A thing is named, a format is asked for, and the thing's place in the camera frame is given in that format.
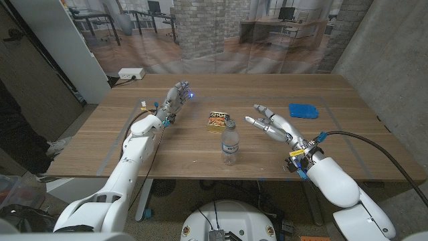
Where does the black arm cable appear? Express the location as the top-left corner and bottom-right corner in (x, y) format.
(119, 109), (158, 161)
(324, 130), (428, 208)

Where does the black round floor grille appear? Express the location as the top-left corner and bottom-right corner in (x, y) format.
(150, 179), (177, 197)

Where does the spam can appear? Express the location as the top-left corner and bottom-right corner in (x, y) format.
(206, 111), (231, 134)

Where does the black door handle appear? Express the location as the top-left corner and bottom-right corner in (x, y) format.
(3, 28), (24, 43)

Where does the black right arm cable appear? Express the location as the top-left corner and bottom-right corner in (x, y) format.
(324, 130), (428, 208)

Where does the person in dark trousers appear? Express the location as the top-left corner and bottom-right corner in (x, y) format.
(0, 76), (73, 177)

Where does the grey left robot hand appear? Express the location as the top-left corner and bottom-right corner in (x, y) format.
(156, 80), (194, 127)

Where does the printed office backdrop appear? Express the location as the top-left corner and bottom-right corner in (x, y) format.
(62, 0), (374, 74)

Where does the black power strip cable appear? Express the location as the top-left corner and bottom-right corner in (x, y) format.
(108, 76), (136, 87)

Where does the clear plastic storage bin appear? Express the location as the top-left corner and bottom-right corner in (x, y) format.
(0, 173), (46, 210)

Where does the white power strip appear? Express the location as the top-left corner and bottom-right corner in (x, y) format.
(118, 68), (146, 80)

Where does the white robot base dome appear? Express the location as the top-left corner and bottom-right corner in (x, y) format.
(180, 199), (278, 241)

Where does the white leaning panel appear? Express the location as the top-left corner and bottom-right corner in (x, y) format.
(9, 0), (112, 104)

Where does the clear plastic water bottle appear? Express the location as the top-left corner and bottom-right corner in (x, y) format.
(221, 119), (240, 166)

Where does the black bag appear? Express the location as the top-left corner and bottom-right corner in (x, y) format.
(0, 204), (58, 234)

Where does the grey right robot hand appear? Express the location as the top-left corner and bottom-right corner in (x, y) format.
(244, 104), (318, 161)

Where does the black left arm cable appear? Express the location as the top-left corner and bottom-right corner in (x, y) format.
(119, 109), (158, 161)

